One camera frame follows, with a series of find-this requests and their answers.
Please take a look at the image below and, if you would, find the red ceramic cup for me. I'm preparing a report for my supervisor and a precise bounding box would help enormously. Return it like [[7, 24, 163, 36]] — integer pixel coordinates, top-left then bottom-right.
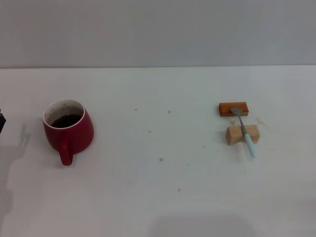
[[42, 99, 95, 166]]

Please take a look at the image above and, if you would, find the blue handled metal spoon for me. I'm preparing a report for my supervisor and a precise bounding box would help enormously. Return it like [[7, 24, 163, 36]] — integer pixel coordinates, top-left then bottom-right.
[[230, 107, 258, 158]]

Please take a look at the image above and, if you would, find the orange wooden block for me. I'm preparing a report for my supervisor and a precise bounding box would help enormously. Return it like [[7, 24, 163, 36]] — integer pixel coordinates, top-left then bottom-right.
[[218, 102, 249, 118]]

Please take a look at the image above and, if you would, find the light wooden arch block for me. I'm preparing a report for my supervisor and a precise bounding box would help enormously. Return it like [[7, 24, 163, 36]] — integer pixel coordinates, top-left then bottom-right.
[[225, 124, 261, 146]]

